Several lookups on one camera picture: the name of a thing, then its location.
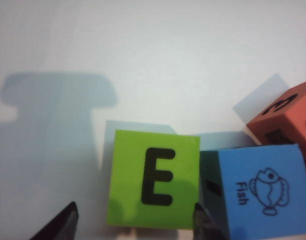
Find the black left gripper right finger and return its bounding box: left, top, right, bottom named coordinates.
left=192, top=202, right=228, bottom=240

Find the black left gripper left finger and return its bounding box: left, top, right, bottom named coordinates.
left=30, top=201, right=79, bottom=240

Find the green block letter E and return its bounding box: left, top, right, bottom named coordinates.
left=106, top=129, right=201, bottom=230

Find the orange-red block letter Y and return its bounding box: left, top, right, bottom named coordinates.
left=246, top=78, right=306, bottom=161

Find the blue block fish picture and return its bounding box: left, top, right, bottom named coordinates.
left=199, top=144, right=306, bottom=240

